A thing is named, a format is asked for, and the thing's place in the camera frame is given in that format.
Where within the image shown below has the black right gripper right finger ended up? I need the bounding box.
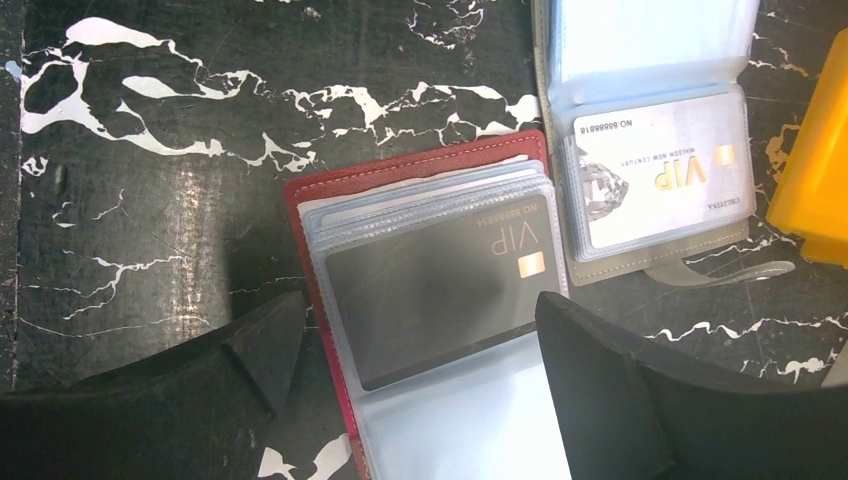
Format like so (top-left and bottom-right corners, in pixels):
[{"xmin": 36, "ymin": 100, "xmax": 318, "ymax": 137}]
[{"xmin": 535, "ymin": 292, "xmax": 847, "ymax": 479}]

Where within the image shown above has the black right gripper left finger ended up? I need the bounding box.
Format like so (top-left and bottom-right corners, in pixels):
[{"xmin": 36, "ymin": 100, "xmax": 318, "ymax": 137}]
[{"xmin": 1, "ymin": 292, "xmax": 306, "ymax": 479}]

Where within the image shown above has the red card holder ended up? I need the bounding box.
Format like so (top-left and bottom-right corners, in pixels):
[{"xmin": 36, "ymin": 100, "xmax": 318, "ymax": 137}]
[{"xmin": 284, "ymin": 130, "xmax": 570, "ymax": 479}]

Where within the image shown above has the silver VIP card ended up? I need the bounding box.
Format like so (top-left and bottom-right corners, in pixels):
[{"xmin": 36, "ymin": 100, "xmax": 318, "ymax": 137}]
[{"xmin": 570, "ymin": 90, "xmax": 756, "ymax": 261}]

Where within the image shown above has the yellow bin with black card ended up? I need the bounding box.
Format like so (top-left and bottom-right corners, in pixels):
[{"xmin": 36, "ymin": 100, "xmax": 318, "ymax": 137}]
[{"xmin": 766, "ymin": 30, "xmax": 847, "ymax": 268}]

